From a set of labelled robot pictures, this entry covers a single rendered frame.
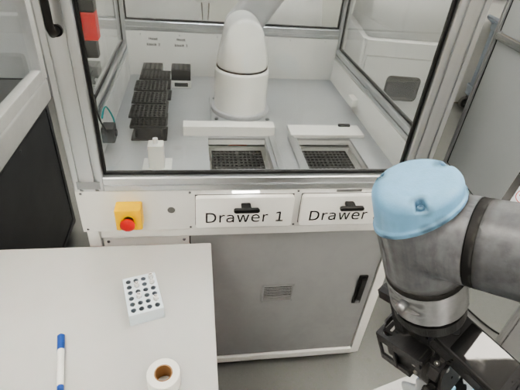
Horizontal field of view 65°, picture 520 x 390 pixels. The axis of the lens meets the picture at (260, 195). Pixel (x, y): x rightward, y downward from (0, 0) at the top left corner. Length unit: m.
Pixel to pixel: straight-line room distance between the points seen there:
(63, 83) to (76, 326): 0.57
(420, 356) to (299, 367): 1.45
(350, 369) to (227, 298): 0.71
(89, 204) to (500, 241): 1.07
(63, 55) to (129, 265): 0.57
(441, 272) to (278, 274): 1.13
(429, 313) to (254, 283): 1.10
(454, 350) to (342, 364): 1.53
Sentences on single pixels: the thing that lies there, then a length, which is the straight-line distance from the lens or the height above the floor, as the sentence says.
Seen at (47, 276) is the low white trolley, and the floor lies 0.76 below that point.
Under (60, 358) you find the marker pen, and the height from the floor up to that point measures 0.78.
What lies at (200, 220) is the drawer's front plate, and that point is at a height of 0.85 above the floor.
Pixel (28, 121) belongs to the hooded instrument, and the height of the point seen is 0.84.
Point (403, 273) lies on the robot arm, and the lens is 0.38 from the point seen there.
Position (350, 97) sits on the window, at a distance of 1.13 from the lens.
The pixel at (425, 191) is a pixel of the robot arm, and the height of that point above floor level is 1.45.
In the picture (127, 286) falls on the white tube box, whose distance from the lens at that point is 1.13.
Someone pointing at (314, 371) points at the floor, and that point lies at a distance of 1.93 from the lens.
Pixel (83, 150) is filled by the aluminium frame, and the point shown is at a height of 1.07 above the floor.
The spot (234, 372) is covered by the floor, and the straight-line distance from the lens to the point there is 1.89.
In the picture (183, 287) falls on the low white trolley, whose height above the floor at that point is 0.76.
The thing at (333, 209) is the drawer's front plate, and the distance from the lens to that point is 1.27.
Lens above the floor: 1.63
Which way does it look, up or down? 36 degrees down
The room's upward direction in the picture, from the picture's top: 6 degrees clockwise
